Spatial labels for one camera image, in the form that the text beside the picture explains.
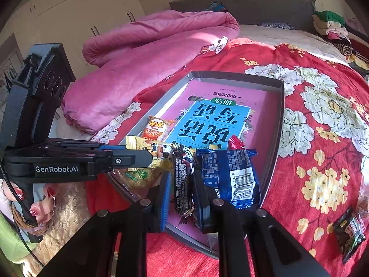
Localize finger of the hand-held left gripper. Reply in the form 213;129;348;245
95;150;156;170
43;138;127;152

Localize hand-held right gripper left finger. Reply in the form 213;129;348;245
37;171;173;277

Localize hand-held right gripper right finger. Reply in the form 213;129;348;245
193;171;332;277

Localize long yellow snack packet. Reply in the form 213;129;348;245
125;135;176;168

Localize chocolate bar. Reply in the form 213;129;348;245
173;147;198;218

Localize orange rice cracker packet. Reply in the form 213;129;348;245
140;115;176;142

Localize blue snack packet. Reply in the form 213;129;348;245
196;148;261;211

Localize red cartoon snack packet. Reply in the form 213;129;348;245
228;135;247;151

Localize person's left hand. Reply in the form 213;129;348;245
0;179;57;234

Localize lime green pastry packet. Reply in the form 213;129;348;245
115;162;170;192

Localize clear plastic wrapper scrap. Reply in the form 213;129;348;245
206;232;222;256

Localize brown fuzzy blanket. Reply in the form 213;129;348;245
37;179;122;277

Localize cream wardrobe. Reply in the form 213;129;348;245
0;0;145;72

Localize pink quilt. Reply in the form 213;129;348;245
60;9;240;135

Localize pink book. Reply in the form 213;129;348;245
161;82;281;237

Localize red floral blanket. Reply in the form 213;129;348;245
86;37;369;277

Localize small dark green snack packet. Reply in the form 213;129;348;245
331;206;366;264

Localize clear packet with brown pastry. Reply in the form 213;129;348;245
356;189;369;218

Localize teal patterned pillow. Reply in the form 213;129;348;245
202;2;231;13

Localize beige bed sheet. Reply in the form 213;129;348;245
236;24;346;64

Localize dark patterned cloth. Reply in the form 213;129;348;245
258;21;295;31

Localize grey headboard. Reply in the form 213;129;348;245
170;0;318;32

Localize pile of folded clothes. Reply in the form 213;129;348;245
312;10;351;41

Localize black cable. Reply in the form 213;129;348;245
0;164;44;270

